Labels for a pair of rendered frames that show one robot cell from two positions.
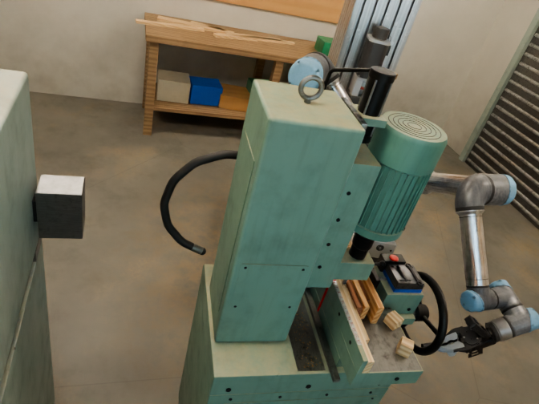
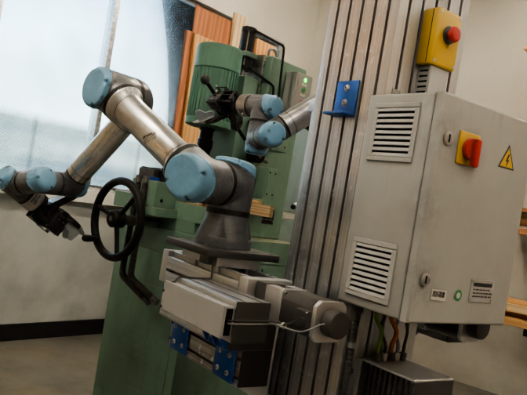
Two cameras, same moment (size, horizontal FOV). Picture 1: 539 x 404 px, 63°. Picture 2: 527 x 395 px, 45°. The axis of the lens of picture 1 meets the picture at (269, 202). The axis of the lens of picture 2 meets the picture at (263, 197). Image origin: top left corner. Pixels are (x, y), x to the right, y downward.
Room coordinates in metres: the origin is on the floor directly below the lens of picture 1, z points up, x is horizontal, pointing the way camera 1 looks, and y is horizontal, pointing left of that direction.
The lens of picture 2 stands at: (3.30, -1.22, 0.96)
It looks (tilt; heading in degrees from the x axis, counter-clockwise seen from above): 0 degrees down; 151
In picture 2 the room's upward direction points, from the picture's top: 9 degrees clockwise
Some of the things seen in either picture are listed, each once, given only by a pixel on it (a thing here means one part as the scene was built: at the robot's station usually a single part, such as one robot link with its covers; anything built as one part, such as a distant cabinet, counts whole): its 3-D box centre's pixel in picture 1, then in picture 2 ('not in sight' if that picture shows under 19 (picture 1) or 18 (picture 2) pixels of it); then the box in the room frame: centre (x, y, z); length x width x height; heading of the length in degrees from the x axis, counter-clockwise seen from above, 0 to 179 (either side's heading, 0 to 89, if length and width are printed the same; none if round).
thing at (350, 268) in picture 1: (346, 264); not in sight; (1.06, -0.28, 1.02); 0.14 x 0.07 x 0.09; 109
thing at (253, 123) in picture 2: not in sight; (259, 137); (1.53, -0.31, 1.15); 0.11 x 0.08 x 0.11; 167
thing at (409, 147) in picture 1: (391, 178); (213, 88); (1.07, -0.30, 1.35); 0.18 x 0.18 x 0.31
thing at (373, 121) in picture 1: (368, 105); (246, 49); (1.02, -0.16, 1.53); 0.08 x 0.08 x 0.17; 19
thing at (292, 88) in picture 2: not in sight; (296, 93); (1.09, 0.05, 1.40); 0.10 x 0.06 x 0.16; 109
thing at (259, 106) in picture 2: not in sight; (263, 107); (1.52, -0.30, 1.25); 0.11 x 0.08 x 0.09; 19
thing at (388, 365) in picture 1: (364, 296); (174, 208); (1.11, -0.39, 0.87); 0.61 x 0.30 x 0.06; 19
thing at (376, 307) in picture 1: (363, 287); not in sight; (1.09, -0.37, 0.94); 0.23 x 0.02 x 0.07; 19
